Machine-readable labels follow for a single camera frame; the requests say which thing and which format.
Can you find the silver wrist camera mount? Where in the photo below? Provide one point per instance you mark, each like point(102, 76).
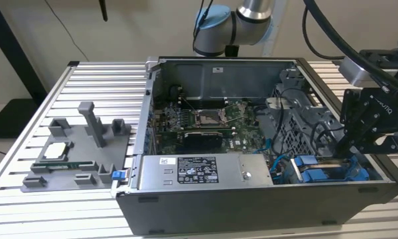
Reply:
point(355, 72)

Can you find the grey disk bay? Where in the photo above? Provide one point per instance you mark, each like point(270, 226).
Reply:
point(295, 171)

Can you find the silver power supply unit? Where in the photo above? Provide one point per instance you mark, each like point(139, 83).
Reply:
point(226, 171)

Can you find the grey metal drive cage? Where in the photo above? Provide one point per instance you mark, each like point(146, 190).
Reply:
point(292, 124)

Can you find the CPU socket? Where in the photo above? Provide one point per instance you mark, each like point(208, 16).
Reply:
point(208, 117)

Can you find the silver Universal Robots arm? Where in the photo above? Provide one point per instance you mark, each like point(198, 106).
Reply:
point(250, 30)

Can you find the thin metal locking lever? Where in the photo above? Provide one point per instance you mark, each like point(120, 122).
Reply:
point(190, 104)

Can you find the green motherboard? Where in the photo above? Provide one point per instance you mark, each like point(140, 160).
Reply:
point(250, 139)

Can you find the blue case latch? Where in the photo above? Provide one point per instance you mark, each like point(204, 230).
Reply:
point(119, 175)

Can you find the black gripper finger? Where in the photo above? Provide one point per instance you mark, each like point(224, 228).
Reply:
point(383, 145)
point(355, 119)

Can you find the black flat base plate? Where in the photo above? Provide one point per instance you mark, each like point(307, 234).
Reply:
point(10, 117)

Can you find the black hanging antenna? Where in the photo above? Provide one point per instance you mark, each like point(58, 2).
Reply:
point(103, 10)

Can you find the black graphics card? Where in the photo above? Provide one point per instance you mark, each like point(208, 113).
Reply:
point(203, 142)

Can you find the black slanted post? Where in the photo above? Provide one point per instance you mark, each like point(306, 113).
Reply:
point(16, 49)

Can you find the green RAM stick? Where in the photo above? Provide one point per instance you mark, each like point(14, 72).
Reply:
point(79, 164)

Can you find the grey plastic parts rack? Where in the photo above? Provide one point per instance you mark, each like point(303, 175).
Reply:
point(83, 147)

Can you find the black RAM slot row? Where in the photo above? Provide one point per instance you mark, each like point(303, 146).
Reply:
point(203, 102)

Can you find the black open PC case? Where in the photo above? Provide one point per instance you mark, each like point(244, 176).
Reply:
point(219, 211)

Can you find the silver CPU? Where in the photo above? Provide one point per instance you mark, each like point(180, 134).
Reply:
point(56, 150)

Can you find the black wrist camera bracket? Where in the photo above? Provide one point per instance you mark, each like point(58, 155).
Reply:
point(381, 56)

